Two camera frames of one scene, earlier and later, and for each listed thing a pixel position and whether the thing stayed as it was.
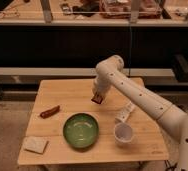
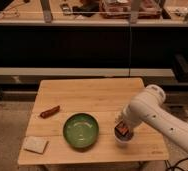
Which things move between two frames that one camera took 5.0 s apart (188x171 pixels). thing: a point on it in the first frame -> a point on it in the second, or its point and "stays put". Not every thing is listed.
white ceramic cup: [123, 132] stays put
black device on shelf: [87, 9] stays put
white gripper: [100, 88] -> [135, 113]
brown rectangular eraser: [97, 98] -> [121, 128]
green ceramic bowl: [80, 130] stays put
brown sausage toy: [47, 113] stays put
